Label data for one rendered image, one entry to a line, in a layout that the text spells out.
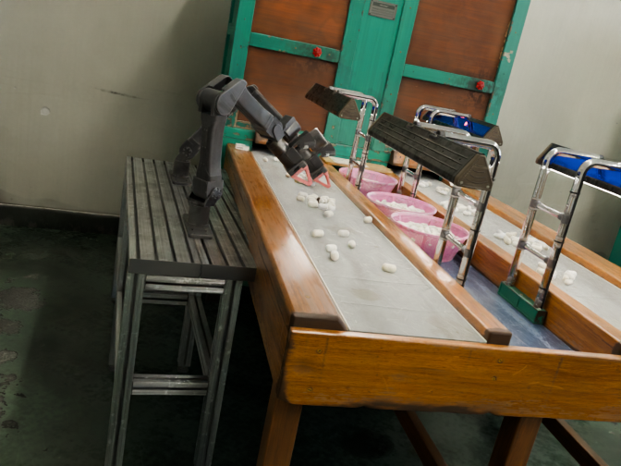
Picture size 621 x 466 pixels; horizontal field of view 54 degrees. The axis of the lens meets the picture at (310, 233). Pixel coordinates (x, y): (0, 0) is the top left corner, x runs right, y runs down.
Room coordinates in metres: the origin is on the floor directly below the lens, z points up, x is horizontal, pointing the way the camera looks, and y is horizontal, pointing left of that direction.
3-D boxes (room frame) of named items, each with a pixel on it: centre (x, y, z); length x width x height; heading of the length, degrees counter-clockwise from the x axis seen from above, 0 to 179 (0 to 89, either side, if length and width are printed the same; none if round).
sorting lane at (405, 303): (2.00, -0.03, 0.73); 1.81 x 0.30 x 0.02; 15
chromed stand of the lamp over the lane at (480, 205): (1.51, -0.30, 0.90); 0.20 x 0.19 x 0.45; 15
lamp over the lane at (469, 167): (1.50, -0.22, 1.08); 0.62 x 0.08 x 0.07; 15
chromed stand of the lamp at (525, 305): (1.62, -0.69, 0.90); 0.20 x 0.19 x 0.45; 15
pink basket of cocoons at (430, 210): (2.25, -0.31, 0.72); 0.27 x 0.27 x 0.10
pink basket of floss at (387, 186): (2.67, -0.20, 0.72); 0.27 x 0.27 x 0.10
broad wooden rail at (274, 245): (1.95, 0.18, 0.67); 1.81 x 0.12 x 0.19; 15
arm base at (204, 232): (1.75, 0.34, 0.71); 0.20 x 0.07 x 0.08; 20
